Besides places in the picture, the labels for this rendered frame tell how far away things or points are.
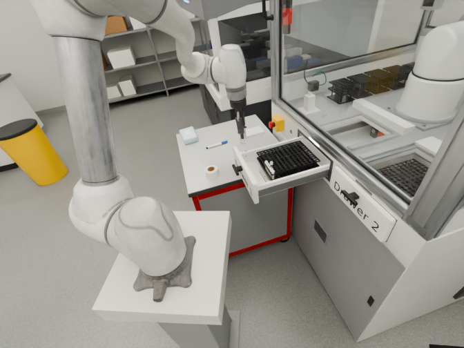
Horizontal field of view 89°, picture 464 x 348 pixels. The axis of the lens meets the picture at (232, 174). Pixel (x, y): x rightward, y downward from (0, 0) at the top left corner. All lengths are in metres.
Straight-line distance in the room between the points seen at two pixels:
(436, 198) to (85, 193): 0.90
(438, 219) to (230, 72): 0.80
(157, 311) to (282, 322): 0.95
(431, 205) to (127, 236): 0.76
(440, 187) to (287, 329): 1.15
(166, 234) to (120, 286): 0.29
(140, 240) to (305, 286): 1.25
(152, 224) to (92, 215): 0.21
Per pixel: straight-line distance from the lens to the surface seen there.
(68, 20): 0.70
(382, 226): 0.90
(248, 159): 1.15
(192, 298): 0.80
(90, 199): 0.78
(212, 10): 1.61
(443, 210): 0.75
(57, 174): 3.35
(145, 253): 0.69
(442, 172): 0.71
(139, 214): 0.66
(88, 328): 1.96
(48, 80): 5.45
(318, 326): 1.64
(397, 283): 1.02
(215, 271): 0.82
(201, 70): 1.05
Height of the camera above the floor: 1.54
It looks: 40 degrees down
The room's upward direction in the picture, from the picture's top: 10 degrees counter-clockwise
